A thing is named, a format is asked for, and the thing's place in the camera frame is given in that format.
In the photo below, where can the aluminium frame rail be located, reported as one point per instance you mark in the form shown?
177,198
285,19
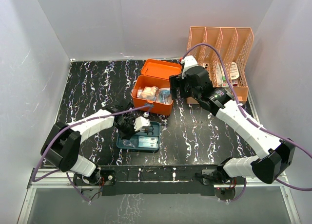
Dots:
154,195

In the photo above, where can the peach desk file organizer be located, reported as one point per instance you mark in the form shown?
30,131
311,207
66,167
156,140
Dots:
234,45

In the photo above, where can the black handled scissors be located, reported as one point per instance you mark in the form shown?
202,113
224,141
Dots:
147,130

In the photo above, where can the teal divided tray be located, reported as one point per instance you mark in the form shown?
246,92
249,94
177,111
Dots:
135,137

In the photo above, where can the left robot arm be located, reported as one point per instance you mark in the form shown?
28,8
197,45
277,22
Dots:
62,145

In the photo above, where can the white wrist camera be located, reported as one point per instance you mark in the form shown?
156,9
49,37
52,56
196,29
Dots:
142,122
188,62

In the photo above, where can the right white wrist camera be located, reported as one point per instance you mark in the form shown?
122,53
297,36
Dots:
188,62

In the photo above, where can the beige bandage bag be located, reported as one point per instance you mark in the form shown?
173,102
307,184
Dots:
149,93

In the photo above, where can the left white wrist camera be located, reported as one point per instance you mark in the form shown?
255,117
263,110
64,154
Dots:
142,122

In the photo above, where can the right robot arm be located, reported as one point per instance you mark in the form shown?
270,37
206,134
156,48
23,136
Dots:
273,155

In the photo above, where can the light blue long packet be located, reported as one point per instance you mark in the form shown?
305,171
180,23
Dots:
164,92

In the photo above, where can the white blue sachet packet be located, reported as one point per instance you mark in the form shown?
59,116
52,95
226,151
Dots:
147,142

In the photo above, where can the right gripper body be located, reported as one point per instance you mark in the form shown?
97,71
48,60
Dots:
187,89

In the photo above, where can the orange medicine box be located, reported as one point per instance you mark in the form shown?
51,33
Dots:
155,73

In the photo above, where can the white pill blister pack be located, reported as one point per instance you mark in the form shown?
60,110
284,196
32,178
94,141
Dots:
234,72

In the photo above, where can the clear bag blue items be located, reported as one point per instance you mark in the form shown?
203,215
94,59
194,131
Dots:
164,98

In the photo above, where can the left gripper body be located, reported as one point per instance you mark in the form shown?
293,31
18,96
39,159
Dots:
126,128

